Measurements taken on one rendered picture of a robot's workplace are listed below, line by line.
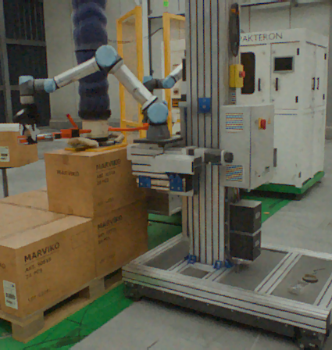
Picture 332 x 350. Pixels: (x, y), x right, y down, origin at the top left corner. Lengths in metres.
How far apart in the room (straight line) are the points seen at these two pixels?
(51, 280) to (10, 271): 0.27
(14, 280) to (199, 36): 1.71
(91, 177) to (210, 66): 0.99
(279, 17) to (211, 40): 9.65
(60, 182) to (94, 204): 0.29
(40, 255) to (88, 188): 0.52
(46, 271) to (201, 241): 0.96
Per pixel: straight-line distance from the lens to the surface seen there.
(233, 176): 2.52
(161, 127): 2.58
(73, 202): 2.85
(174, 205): 3.29
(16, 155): 4.45
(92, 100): 2.91
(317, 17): 11.95
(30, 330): 2.61
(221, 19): 2.58
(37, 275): 2.53
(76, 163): 2.76
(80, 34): 2.93
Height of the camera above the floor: 1.33
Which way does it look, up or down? 11 degrees down
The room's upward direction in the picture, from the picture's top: 2 degrees counter-clockwise
